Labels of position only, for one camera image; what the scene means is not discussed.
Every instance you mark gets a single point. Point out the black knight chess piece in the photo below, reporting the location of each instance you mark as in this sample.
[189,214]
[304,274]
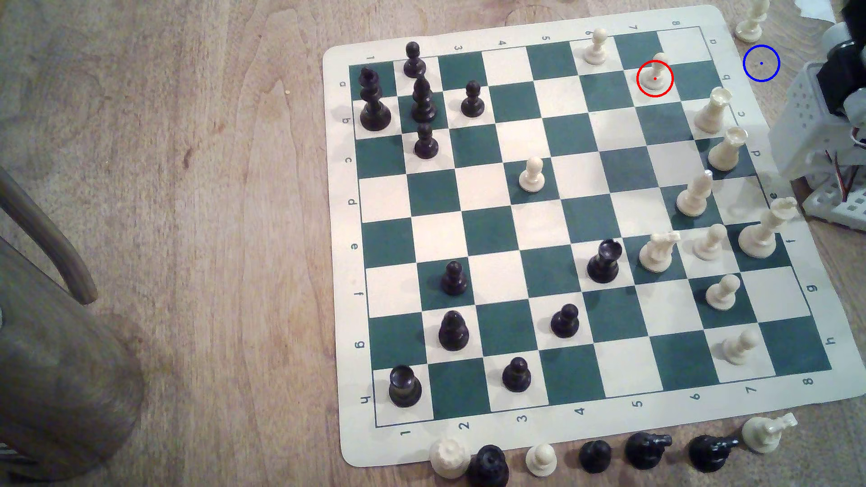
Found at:
[707,454]
[643,452]

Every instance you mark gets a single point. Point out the green white chess mat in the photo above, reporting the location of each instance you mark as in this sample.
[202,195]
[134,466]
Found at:
[487,230]

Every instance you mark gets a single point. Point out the white knight chess piece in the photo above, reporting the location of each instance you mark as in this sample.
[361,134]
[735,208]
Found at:
[655,255]
[761,434]

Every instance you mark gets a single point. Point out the white queen chess piece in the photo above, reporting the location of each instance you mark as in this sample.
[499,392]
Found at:
[450,458]

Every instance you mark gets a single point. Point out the black queen chess piece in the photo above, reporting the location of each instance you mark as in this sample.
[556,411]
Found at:
[487,468]

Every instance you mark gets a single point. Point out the white paper sheet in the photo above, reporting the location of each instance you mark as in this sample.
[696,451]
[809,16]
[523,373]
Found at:
[815,8]

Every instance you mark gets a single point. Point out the black bishop chess piece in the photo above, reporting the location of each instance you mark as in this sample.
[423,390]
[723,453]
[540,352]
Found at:
[423,108]
[453,335]

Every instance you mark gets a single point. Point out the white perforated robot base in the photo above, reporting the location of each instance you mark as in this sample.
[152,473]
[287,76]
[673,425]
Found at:
[842,206]

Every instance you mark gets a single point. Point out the black pawn chess piece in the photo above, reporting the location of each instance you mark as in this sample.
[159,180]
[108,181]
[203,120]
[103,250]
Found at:
[414,66]
[564,324]
[472,105]
[454,283]
[595,458]
[516,377]
[425,145]

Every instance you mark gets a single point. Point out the curved wooden chair rail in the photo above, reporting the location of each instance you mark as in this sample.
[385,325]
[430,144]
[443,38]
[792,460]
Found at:
[47,243]

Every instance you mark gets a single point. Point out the white bishop chess piece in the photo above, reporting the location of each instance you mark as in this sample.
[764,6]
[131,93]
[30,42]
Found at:
[691,199]

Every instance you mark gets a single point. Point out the white rook chess piece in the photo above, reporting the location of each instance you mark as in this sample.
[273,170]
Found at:
[710,118]
[724,155]

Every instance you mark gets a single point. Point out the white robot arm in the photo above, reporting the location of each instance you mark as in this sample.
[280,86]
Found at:
[805,108]

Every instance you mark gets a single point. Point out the white king chess piece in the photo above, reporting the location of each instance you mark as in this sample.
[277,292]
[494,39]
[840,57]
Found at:
[756,240]

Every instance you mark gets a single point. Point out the white pawn chess piece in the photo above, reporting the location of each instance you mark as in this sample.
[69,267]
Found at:
[595,53]
[720,296]
[708,249]
[736,350]
[749,28]
[541,461]
[532,179]
[656,73]

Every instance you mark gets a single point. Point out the black king chess piece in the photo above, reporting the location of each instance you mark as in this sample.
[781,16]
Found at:
[374,115]

